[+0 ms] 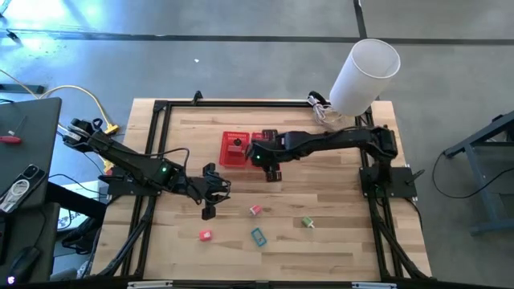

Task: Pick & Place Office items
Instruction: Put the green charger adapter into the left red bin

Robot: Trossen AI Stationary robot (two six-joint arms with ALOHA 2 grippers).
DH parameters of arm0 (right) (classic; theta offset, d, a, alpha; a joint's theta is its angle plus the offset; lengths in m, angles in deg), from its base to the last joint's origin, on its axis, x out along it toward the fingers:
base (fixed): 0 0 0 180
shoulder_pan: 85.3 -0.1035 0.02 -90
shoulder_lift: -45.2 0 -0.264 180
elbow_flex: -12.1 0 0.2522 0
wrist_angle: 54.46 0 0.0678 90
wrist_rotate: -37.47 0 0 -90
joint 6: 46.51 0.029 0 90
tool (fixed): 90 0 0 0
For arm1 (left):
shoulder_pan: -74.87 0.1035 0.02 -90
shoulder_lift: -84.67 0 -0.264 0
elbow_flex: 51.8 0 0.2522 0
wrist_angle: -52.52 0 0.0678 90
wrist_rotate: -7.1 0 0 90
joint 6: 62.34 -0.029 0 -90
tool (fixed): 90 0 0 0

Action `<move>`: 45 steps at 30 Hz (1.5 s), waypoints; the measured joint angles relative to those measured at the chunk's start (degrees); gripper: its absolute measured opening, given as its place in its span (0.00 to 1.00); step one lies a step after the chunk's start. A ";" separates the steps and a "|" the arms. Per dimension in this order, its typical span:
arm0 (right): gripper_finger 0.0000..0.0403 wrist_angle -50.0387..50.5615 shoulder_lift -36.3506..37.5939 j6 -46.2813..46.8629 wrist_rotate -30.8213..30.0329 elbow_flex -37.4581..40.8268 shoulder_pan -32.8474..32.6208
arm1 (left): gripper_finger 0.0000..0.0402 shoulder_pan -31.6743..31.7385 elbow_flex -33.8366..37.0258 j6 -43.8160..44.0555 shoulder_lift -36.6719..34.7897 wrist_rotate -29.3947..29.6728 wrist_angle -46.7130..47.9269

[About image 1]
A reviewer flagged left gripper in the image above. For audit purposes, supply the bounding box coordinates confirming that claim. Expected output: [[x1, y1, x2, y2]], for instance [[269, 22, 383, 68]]
[[186, 162, 233, 221]]

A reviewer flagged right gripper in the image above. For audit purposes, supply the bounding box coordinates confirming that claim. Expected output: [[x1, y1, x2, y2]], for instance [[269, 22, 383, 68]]
[[260, 128, 284, 183]]

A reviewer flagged teal digital timer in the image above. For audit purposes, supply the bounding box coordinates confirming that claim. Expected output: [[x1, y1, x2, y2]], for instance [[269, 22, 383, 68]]
[[251, 227, 268, 247]]

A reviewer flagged red plastic basket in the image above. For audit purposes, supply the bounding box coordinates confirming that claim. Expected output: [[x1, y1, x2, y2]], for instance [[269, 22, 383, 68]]
[[218, 131, 251, 169], [250, 131, 282, 169]]

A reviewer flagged round wooden lamp base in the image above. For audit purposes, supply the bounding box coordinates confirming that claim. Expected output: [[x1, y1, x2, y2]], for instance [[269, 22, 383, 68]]
[[323, 112, 357, 130]]

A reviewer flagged white cylinder lamp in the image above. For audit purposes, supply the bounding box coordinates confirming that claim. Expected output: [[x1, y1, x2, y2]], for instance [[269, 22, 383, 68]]
[[328, 39, 402, 117]]

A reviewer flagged white box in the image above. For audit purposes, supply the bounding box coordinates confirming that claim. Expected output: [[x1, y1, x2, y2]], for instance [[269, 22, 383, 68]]
[[57, 180, 101, 233]]

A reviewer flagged black smartphone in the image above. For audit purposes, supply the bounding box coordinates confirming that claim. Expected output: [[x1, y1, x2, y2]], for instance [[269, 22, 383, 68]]
[[14, 163, 47, 193]]

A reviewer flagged dark grey desk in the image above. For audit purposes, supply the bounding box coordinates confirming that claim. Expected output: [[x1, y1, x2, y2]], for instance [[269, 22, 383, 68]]
[[0, 97, 63, 210]]

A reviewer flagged black flat bar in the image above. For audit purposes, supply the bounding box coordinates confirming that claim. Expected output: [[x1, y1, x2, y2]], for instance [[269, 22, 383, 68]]
[[0, 83, 45, 95]]

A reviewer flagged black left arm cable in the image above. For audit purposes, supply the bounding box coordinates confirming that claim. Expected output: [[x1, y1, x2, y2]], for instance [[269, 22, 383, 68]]
[[142, 147, 192, 172]]

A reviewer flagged black aluminium table frame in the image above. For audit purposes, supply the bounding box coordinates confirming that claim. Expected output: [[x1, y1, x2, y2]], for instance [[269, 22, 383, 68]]
[[90, 91, 433, 282]]

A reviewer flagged white cable bundle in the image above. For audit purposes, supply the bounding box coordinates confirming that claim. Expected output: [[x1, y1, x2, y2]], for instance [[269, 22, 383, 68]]
[[311, 100, 337, 126]]

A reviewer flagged black cable loop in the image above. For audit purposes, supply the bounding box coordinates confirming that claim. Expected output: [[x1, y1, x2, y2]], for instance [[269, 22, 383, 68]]
[[307, 91, 328, 106]]

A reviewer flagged silver metal bracket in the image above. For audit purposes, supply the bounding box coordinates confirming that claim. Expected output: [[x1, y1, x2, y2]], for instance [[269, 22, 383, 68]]
[[351, 282, 398, 289], [126, 280, 174, 289]]

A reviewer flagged yellow power cable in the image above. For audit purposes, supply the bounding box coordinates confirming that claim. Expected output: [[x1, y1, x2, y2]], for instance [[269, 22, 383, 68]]
[[0, 67, 120, 136]]

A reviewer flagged black cable tangle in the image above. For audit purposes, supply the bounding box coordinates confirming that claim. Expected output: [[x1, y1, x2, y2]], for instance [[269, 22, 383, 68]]
[[61, 216, 101, 256]]

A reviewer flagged black floor cable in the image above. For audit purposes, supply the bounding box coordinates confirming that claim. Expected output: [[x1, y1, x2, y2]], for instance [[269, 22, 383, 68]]
[[431, 149, 514, 201]]

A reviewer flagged red handled screwdriver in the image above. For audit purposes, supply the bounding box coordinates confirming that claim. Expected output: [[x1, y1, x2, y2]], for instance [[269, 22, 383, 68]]
[[0, 116, 29, 145]]

